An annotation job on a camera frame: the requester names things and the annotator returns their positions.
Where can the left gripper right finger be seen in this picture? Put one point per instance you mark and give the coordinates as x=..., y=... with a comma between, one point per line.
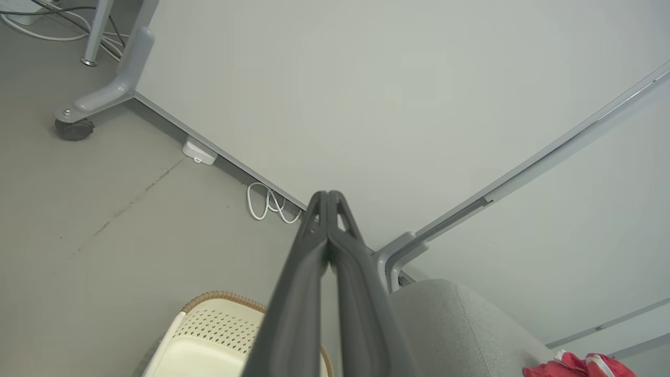
x=361, y=314

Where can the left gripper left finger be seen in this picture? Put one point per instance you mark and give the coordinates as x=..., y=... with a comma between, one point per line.
x=293, y=314

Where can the plain red garment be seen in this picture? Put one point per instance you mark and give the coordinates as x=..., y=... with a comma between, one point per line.
x=570, y=366

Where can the white power adapter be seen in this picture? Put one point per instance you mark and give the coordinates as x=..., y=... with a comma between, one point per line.
x=199, y=152

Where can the narrow white partition panel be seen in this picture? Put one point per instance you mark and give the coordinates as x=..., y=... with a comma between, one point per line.
x=576, y=235

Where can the red garment with white stripes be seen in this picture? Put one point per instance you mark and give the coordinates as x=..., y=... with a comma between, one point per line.
x=617, y=367

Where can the black caster wheel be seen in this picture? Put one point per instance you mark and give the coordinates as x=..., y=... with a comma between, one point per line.
x=73, y=130

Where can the grey partition leg with caster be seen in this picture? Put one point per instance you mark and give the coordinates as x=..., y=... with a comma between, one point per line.
x=125, y=78

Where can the grey metal table leg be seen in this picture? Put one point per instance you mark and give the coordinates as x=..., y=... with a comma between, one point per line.
x=97, y=31

